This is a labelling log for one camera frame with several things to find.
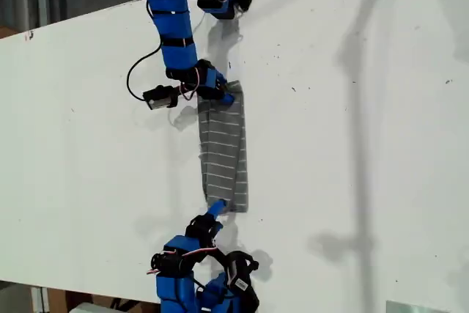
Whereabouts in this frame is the grey striped square towel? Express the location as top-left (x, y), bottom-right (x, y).
top-left (196, 79), bottom-right (251, 215)

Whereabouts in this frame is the white container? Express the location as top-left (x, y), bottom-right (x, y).
top-left (67, 302), bottom-right (115, 313)

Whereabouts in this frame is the white table leg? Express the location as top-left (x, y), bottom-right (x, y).
top-left (30, 285), bottom-right (51, 313)

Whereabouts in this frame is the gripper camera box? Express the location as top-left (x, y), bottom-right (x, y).
top-left (224, 250), bottom-right (261, 292)
top-left (141, 85), bottom-right (180, 112)

